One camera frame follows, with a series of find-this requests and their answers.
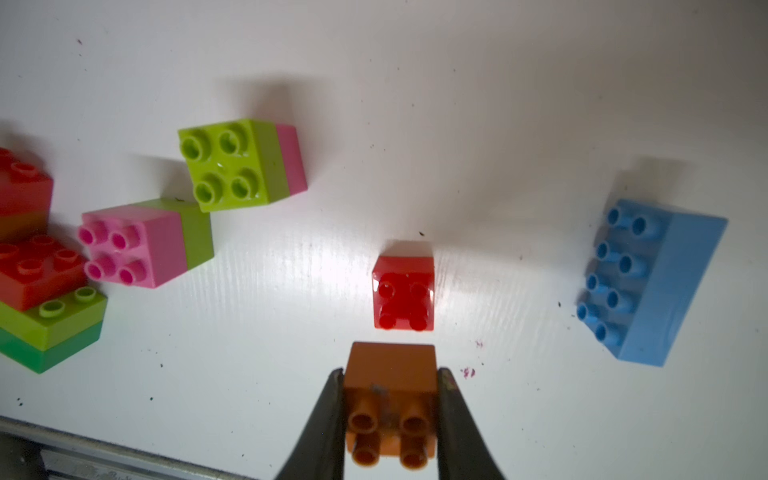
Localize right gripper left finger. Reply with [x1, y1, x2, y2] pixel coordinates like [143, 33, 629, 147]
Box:
[276, 368, 346, 480]

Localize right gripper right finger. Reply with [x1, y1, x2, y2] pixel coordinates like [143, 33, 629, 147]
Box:
[437, 367, 505, 480]

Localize light blue long lego brick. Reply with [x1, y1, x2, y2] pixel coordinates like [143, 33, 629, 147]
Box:
[575, 199, 728, 367]

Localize pink lego brick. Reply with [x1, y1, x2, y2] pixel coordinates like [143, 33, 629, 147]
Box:
[77, 205, 187, 289]
[276, 123, 308, 196]

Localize lime green lego brick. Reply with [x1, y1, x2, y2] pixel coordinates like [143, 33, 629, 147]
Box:
[1, 286, 108, 351]

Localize small red lego brick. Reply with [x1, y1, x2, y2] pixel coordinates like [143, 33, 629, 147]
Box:
[1, 235, 87, 311]

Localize red long lego brick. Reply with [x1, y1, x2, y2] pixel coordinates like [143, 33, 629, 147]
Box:
[1, 148, 54, 217]

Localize dark green lego brick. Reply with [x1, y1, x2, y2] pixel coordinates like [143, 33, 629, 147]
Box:
[1, 322, 103, 374]

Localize orange brown lego brick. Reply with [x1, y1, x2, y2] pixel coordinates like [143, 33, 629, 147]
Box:
[0, 210, 49, 243]

